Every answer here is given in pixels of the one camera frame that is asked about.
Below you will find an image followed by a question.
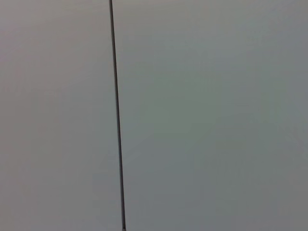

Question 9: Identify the dark wall panel seam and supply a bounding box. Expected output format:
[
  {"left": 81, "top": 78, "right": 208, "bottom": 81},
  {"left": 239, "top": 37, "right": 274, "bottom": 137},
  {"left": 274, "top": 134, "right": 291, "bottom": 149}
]
[{"left": 108, "top": 0, "right": 127, "bottom": 231}]

